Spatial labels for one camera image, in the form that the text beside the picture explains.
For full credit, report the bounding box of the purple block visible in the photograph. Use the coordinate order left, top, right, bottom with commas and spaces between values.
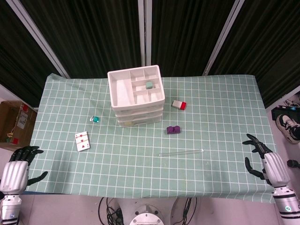
166, 126, 181, 135

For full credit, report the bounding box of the white and red block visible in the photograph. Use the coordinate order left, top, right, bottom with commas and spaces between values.
171, 100, 188, 111

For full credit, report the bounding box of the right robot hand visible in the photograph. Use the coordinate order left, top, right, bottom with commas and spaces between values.
242, 133, 293, 188

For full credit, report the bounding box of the cardboard box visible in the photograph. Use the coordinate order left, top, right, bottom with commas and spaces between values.
0, 100, 38, 152

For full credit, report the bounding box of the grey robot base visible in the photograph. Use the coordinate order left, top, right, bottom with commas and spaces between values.
129, 205, 165, 225

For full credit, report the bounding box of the black and white sneaker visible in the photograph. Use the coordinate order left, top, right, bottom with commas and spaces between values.
276, 114, 300, 144

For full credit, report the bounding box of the green grid tablecloth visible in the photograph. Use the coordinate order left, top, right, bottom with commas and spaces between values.
23, 74, 293, 202

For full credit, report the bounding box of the black cable bundle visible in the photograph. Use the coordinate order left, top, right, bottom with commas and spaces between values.
97, 196, 124, 225
181, 196, 198, 225

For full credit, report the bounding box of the black device with blue light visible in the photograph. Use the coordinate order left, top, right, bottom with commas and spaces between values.
271, 105, 300, 119

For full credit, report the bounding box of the playing card deck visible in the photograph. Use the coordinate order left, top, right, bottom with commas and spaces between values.
75, 131, 91, 152

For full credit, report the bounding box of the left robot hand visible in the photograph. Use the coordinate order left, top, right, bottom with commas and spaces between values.
0, 145, 49, 195

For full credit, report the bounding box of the clear glass rod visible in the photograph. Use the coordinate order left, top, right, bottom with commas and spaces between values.
158, 149, 204, 157

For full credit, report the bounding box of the black curtain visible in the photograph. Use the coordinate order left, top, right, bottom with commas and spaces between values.
0, 0, 300, 108

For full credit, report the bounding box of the white drawer organizer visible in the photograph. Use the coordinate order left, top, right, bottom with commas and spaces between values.
107, 65, 166, 128

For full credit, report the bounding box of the grey frame post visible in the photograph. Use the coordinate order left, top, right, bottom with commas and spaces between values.
137, 0, 152, 67
202, 0, 246, 76
4, 0, 71, 79

